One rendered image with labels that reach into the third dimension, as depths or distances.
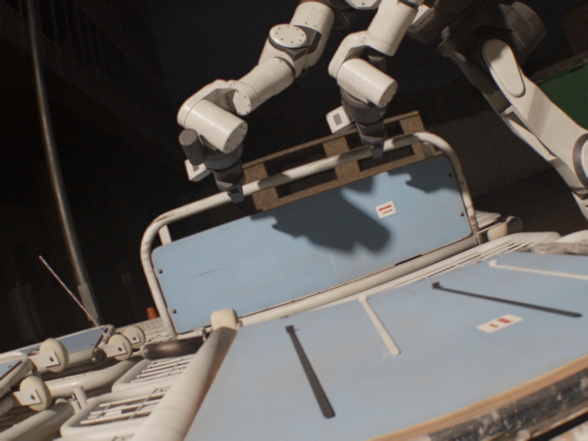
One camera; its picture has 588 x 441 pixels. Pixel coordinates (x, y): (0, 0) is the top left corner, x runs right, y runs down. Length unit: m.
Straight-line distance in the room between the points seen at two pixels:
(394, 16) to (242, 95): 0.35
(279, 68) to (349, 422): 1.39
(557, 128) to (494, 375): 1.50
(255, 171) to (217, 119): 4.14
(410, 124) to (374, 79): 4.06
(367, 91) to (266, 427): 1.25
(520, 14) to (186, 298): 1.05
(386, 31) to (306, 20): 0.31
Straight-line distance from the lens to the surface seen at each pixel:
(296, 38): 1.75
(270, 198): 5.71
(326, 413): 0.40
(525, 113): 1.79
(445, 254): 1.96
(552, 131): 1.84
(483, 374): 0.39
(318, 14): 1.88
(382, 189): 1.95
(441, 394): 0.37
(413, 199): 1.96
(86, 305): 6.97
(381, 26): 1.59
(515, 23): 1.86
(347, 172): 5.67
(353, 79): 1.62
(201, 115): 1.61
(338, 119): 1.80
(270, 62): 1.73
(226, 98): 1.69
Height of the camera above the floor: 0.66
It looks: 1 degrees up
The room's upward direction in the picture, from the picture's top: 18 degrees counter-clockwise
